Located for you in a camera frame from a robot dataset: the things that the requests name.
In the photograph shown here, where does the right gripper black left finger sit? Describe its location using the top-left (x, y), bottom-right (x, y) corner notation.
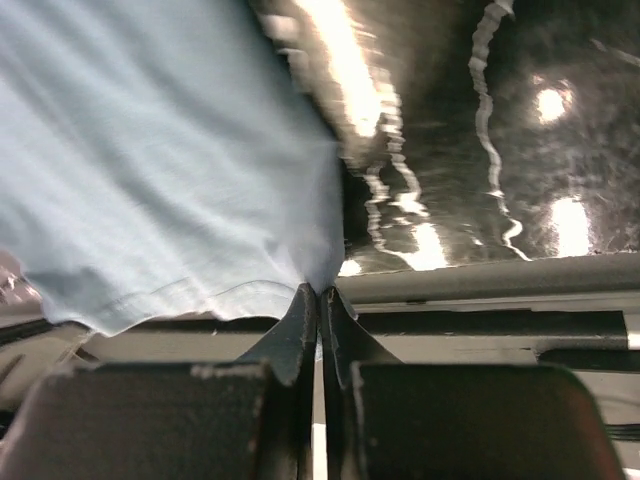
top-left (1, 284), bottom-right (317, 479)

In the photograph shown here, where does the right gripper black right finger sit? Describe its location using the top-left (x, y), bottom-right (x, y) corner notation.
top-left (320, 288), bottom-right (624, 479)

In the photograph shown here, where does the blue-grey t-shirt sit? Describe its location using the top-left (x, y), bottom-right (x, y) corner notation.
top-left (1, 1), bottom-right (344, 336)

